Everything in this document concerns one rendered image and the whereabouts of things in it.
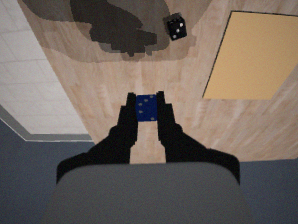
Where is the blue die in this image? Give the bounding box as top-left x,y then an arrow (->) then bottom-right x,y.
135,94 -> 157,122

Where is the tan flat mat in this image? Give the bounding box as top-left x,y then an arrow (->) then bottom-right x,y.
203,11 -> 298,99

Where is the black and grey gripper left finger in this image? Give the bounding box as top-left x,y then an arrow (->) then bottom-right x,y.
56,92 -> 138,185

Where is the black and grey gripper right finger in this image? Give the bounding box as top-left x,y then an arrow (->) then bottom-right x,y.
156,91 -> 240,185

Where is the black die with white pips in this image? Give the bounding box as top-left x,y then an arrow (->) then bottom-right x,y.
167,17 -> 187,41

